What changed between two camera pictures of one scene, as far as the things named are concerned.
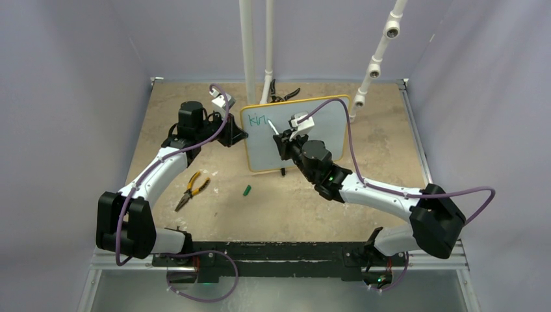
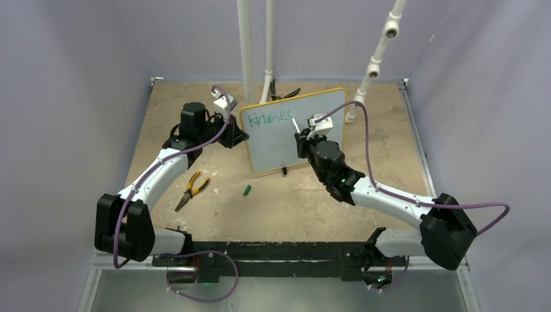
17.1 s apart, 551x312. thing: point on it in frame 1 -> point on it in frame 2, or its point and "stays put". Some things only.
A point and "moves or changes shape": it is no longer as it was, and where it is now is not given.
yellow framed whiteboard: x=260 y=151 stays put
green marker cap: x=247 y=190 stays put
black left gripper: x=231 y=133 stays put
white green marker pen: x=273 y=128 moves or changes shape
